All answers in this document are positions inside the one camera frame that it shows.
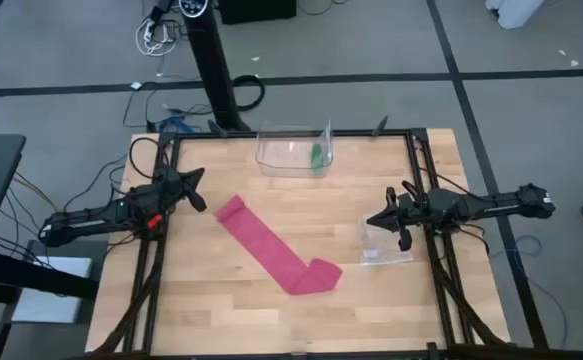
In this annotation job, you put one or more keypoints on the white box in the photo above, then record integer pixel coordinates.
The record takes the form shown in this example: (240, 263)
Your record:
(46, 305)

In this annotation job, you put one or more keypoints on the clear plastic bin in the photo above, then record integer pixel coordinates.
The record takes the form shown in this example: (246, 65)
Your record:
(286, 160)

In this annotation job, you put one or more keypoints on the black aluminium table frame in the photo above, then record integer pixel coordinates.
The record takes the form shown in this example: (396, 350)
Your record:
(296, 134)

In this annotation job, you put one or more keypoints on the white plastic object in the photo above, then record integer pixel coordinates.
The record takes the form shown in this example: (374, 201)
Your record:
(516, 12)

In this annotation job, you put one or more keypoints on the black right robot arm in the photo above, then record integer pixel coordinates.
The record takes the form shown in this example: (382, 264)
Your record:
(496, 202)

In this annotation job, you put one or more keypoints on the pink elastic bandage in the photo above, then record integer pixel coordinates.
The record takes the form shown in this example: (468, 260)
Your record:
(266, 245)

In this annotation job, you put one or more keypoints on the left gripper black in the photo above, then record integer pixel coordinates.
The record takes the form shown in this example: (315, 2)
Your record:
(173, 186)

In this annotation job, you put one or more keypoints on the clear plastic zip bag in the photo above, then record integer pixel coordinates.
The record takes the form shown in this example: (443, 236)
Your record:
(381, 252)

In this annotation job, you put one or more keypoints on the bagged green bandage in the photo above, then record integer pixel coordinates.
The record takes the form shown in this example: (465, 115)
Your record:
(317, 155)

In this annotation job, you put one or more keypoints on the black power plug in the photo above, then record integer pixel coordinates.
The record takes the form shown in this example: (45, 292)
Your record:
(160, 9)

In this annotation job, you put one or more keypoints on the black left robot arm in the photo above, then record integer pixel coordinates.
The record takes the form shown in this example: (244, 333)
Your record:
(96, 220)

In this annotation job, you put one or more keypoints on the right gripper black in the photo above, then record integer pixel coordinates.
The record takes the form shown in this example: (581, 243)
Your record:
(408, 212)

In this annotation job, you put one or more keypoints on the black frame clamp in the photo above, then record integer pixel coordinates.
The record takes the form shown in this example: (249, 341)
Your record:
(381, 125)

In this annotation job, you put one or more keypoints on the black tower fan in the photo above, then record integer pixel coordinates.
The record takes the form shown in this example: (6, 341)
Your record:
(211, 60)

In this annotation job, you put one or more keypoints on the black box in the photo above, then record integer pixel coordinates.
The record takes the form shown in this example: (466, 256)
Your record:
(256, 10)

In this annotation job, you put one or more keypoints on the small white adapter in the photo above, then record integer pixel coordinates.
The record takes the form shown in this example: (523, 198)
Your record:
(136, 85)

